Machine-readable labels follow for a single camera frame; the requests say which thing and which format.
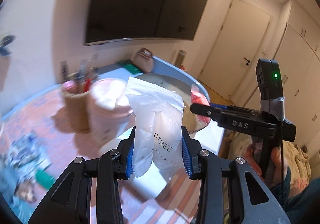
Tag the black wall television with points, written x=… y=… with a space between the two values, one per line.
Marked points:
x=120 y=20

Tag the right hand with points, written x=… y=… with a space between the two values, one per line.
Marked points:
x=280 y=170

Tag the white wardrobe cabinets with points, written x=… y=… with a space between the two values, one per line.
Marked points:
x=296 y=45

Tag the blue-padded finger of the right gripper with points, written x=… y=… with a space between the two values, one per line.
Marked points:
x=212 y=111

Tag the green flat box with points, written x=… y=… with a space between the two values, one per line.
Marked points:
x=129 y=66

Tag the pink lidded cup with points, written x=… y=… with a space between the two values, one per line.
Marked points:
x=109 y=111

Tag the small brown handbag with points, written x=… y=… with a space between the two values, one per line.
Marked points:
x=143 y=60

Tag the white translucent zip bag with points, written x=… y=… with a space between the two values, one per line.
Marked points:
x=158 y=121

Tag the pink patterned tablecloth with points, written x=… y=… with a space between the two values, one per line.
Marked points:
x=46 y=116

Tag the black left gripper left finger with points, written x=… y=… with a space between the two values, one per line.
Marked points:
x=69 y=198

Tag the red snack packet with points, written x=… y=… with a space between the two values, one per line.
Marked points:
x=199 y=98

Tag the brown pen holder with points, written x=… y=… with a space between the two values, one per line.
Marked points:
x=75 y=97

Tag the white room door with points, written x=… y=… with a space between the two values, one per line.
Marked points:
x=235 y=48

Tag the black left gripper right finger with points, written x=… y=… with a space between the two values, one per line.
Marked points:
x=228 y=187

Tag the cardboard tube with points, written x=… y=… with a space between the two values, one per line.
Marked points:
x=180 y=58

